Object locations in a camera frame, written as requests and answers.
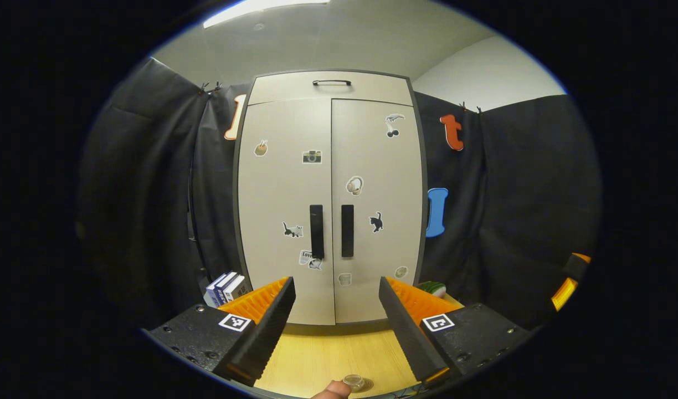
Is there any black backdrop cloth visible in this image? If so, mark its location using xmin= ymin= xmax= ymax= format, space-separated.
xmin=76 ymin=55 xmax=603 ymax=333

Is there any blue and white book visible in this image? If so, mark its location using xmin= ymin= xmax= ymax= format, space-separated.
xmin=212 ymin=272 xmax=237 ymax=304

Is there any ceiling light panel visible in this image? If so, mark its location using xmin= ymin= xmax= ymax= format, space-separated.
xmin=202 ymin=0 xmax=331 ymax=29

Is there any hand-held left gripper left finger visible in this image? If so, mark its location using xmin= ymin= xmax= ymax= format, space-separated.
xmin=142 ymin=276 xmax=296 ymax=387

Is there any watermelon slice toy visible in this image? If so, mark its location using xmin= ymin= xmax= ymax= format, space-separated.
xmin=417 ymin=280 xmax=448 ymax=299

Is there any white cabinet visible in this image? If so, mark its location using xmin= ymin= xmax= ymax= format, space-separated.
xmin=232 ymin=69 xmax=428 ymax=328

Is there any white cabinet door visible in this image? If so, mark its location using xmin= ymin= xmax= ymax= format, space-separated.
xmin=238 ymin=99 xmax=336 ymax=326
xmin=331 ymin=99 xmax=424 ymax=325

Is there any white cabinet drawer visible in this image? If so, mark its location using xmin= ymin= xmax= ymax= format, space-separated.
xmin=246 ymin=71 xmax=414 ymax=107

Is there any black door handle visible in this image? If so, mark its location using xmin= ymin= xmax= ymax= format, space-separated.
xmin=309 ymin=204 xmax=325 ymax=259
xmin=341 ymin=204 xmax=355 ymax=258

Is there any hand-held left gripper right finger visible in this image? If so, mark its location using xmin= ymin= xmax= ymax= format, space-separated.
xmin=379 ymin=276 xmax=531 ymax=386

